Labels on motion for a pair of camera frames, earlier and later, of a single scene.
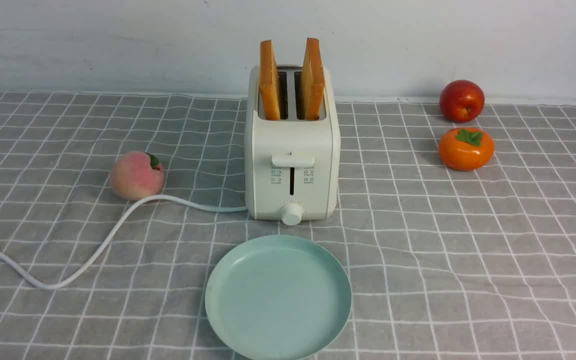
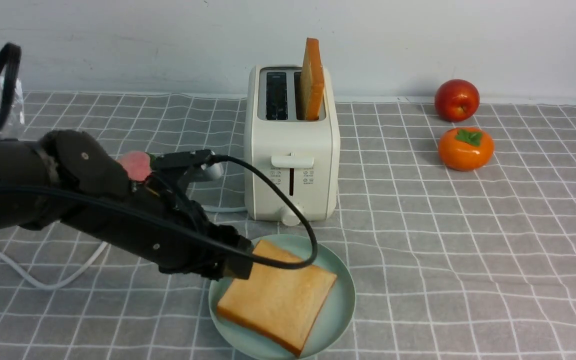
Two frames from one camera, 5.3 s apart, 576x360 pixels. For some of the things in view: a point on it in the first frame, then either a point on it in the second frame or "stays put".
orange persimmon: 466,148 stays put
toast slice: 269,89 → 278,303
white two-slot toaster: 292,165 stays put
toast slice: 312,80 stays put
